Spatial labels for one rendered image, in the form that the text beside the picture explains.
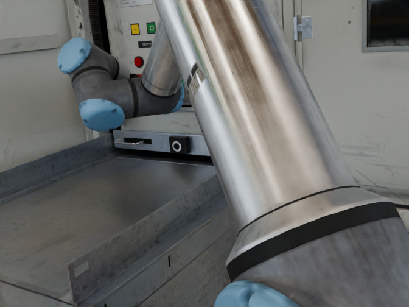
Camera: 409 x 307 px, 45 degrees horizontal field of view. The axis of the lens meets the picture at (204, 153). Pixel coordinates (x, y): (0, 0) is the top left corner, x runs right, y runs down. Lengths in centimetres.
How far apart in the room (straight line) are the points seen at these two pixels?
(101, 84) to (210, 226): 39
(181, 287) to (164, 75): 43
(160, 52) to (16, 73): 67
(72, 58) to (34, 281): 50
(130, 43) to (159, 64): 52
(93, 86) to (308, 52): 49
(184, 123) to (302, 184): 108
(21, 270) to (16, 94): 73
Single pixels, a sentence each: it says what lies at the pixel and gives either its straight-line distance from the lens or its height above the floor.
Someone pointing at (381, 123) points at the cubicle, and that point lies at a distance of 115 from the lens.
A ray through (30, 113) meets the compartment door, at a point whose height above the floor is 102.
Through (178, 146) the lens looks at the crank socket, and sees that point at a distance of 143.
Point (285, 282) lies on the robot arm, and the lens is 36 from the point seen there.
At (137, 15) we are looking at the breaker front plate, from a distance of 150.
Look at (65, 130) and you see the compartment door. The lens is 163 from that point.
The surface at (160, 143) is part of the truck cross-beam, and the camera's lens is 150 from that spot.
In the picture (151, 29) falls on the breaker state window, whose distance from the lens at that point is 147.
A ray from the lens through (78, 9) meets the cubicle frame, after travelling 159.
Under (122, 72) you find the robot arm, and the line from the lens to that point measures 122.
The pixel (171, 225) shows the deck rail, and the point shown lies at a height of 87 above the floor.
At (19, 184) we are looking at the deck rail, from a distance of 140.
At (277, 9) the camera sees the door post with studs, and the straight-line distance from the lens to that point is 122.
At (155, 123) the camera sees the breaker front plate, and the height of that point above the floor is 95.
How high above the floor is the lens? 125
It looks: 16 degrees down
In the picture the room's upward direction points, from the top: 5 degrees counter-clockwise
